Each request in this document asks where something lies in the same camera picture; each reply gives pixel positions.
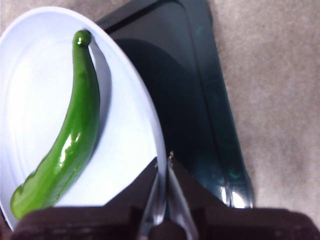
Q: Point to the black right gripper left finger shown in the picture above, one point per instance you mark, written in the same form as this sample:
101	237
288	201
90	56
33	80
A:
142	190

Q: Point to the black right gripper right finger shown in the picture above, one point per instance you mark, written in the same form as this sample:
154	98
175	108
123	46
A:
185	190

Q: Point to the green pepper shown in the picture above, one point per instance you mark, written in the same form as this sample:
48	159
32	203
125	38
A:
80	120

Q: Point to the blue round plate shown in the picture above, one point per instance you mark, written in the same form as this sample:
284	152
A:
37	100

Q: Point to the black rectangular tray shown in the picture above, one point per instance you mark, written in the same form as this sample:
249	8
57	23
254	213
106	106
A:
180	100

